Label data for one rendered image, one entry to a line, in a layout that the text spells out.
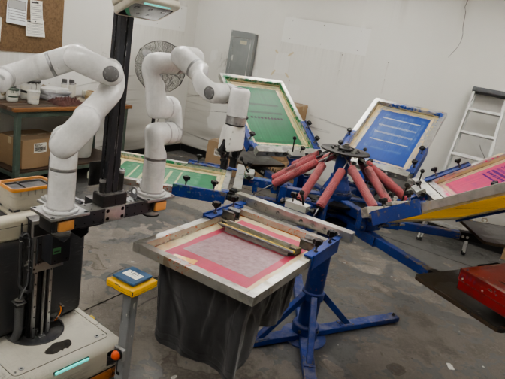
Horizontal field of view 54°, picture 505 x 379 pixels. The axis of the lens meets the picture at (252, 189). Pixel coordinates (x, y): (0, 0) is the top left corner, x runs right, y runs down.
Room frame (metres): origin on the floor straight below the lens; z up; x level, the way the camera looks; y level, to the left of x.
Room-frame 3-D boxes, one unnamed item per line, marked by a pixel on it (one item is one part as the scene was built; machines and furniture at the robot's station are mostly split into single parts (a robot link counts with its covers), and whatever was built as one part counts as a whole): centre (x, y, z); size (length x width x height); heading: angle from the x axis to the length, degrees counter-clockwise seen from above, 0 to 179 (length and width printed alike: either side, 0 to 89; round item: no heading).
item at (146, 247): (2.06, -0.01, 0.97); 0.79 x 0.58 x 0.04; 151
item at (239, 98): (1.88, 0.13, 1.62); 0.15 x 0.10 x 0.11; 55
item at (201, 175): (2.97, 0.39, 1.05); 1.08 x 0.61 x 0.23; 91
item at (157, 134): (2.08, 0.43, 1.37); 0.13 x 0.10 x 0.16; 145
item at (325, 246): (2.14, -0.36, 0.98); 0.30 x 0.05 x 0.07; 151
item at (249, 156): (3.56, -0.16, 0.91); 1.34 x 0.40 x 0.08; 31
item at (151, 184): (2.08, 0.45, 1.21); 0.16 x 0.13 x 0.15; 55
